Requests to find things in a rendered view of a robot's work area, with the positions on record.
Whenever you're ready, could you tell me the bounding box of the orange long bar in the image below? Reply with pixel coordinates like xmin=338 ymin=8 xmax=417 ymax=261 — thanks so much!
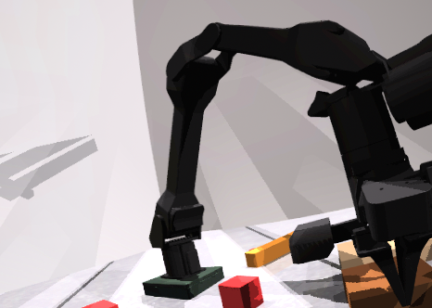
xmin=245 ymin=231 xmax=294 ymax=268

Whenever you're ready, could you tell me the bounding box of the tan square block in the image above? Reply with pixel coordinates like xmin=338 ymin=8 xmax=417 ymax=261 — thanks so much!
xmin=337 ymin=238 xmax=432 ymax=269

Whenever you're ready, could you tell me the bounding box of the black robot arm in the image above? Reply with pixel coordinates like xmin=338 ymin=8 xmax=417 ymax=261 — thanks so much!
xmin=148 ymin=20 xmax=432 ymax=279

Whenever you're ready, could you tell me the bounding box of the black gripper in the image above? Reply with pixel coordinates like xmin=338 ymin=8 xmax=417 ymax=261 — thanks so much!
xmin=288 ymin=137 xmax=432 ymax=307

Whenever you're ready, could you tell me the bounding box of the red block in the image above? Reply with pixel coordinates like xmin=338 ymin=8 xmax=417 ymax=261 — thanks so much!
xmin=82 ymin=300 xmax=119 ymax=308
xmin=218 ymin=276 xmax=264 ymax=308

